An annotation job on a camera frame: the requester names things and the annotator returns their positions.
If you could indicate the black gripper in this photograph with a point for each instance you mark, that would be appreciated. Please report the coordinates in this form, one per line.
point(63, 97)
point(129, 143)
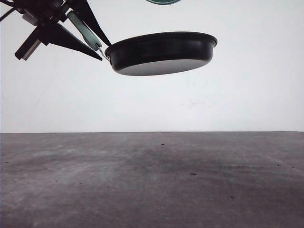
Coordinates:
point(40, 12)

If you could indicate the mint green ceramic bowl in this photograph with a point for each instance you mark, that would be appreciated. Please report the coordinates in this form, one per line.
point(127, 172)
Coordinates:
point(163, 2)

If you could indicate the black frying pan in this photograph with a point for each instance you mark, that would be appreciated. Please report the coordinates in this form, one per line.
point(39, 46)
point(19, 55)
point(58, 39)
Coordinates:
point(152, 54)

